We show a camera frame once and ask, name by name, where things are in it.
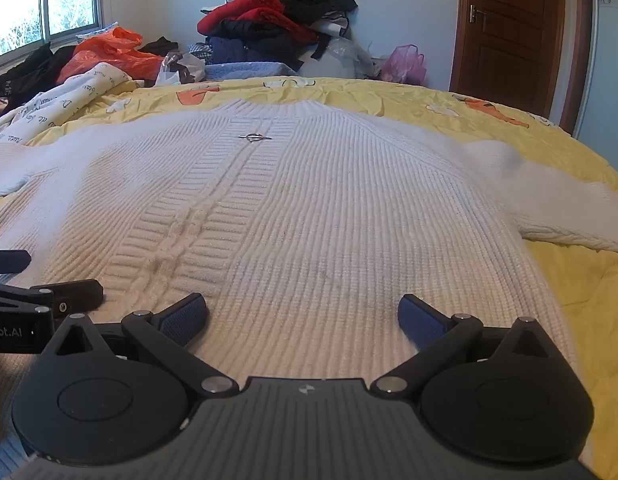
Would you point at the brown wooden door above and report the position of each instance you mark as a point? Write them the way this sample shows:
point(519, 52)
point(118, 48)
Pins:
point(509, 20)

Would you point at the white plastic bag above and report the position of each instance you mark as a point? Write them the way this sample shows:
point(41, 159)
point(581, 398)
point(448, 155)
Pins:
point(188, 67)

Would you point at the light blue knit blanket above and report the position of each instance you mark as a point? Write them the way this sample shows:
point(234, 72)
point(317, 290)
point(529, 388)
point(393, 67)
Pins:
point(249, 70)

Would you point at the metal sweater brooch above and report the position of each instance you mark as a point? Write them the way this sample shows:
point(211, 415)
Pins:
point(254, 137)

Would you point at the orange plastic bag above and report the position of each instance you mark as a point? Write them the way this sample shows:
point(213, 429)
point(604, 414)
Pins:
point(114, 55)

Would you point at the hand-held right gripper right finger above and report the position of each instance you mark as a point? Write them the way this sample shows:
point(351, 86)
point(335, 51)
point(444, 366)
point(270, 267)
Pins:
point(420, 320)

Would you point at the brown door frame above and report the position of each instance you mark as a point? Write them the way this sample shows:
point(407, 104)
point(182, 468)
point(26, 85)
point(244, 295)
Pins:
point(579, 35)

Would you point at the white knit sweater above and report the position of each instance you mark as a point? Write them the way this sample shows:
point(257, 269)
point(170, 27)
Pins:
point(309, 200)

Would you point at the white script print blanket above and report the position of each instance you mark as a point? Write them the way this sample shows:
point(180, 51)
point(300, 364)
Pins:
point(64, 95)

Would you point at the pile of clothes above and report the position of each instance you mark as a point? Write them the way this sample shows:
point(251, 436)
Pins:
point(269, 25)

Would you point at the black clothes by window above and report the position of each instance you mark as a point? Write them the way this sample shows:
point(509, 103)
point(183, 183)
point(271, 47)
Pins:
point(29, 71)

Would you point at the pink plastic bag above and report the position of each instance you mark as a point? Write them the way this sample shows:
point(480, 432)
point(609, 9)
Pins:
point(404, 65)

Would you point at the window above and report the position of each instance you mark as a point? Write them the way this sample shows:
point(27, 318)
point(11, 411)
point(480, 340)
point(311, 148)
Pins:
point(19, 0)

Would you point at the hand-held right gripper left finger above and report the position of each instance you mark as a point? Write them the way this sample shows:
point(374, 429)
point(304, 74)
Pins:
point(185, 319)

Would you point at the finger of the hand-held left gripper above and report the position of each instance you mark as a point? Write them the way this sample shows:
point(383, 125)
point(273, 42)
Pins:
point(11, 261)
point(76, 294)

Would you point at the clear plastic bag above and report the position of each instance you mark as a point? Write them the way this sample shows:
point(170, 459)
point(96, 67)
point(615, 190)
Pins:
point(339, 57)

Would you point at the dark cloth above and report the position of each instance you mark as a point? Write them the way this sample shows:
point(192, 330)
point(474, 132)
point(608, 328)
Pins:
point(159, 46)

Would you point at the yellow carrot print quilt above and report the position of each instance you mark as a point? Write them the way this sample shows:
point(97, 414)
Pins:
point(589, 300)

